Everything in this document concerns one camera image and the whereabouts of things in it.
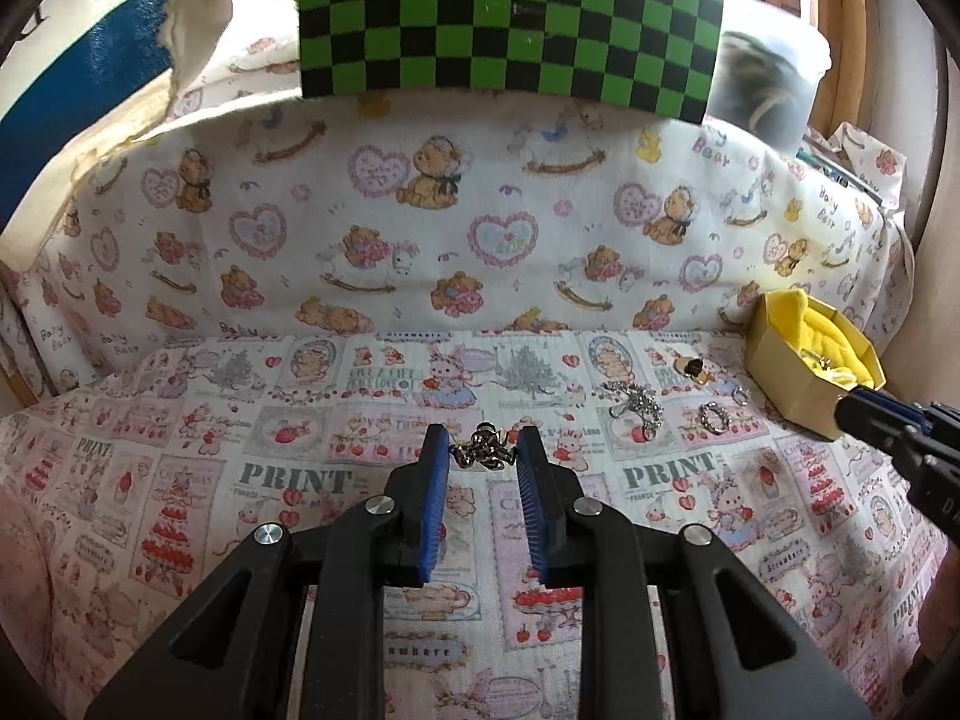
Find yellow fleece cloth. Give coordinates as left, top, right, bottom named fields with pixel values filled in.
left=769, top=291, right=877, bottom=391

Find metal chain bracelet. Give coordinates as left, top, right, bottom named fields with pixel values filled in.
left=450, top=424, right=520, bottom=472

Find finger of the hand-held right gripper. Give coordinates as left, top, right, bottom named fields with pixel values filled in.
left=851, top=386, right=960, bottom=430
left=835, top=393, right=938, bottom=470

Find striped canvas curtain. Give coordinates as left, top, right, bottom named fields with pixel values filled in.
left=0, top=0, right=302, bottom=271

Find teddy bear printed cloth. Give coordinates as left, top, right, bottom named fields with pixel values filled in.
left=0, top=86, right=912, bottom=406

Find translucent plastic tub with lid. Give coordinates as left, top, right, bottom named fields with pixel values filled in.
left=705, top=0, right=833, bottom=155

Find octagonal cardboard jewelry box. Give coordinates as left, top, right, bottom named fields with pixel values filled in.
left=744, top=289, right=887, bottom=442

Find strawberry rabbit printed tablecloth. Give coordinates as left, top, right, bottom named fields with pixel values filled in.
left=0, top=330, right=947, bottom=720

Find silver chain necklace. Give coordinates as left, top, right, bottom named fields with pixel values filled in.
left=600, top=381, right=665, bottom=440

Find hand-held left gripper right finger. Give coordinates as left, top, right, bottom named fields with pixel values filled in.
left=516, top=425, right=872, bottom=720

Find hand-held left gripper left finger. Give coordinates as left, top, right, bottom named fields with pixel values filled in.
left=84, top=424, right=452, bottom=720

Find green black checkered box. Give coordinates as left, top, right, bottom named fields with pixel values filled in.
left=296, top=0, right=730, bottom=125

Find wooden window frame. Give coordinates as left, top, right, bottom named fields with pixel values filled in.
left=814, top=0, right=890, bottom=137

